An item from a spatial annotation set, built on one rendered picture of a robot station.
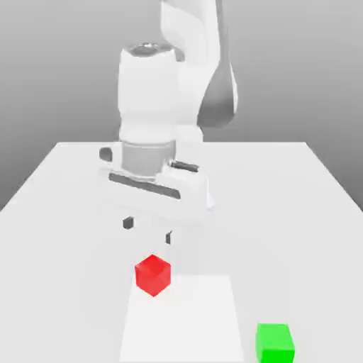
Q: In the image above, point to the small red cube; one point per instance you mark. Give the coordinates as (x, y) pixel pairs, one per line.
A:
(153, 275)

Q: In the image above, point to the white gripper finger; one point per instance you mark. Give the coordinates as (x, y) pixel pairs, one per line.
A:
(128, 223)
(168, 237)

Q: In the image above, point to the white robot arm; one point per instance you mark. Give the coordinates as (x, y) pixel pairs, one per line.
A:
(147, 93)

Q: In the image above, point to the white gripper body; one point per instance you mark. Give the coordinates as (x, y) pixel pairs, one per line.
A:
(147, 202)

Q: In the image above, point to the small green cube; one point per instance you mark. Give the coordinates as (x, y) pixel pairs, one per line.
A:
(274, 343)

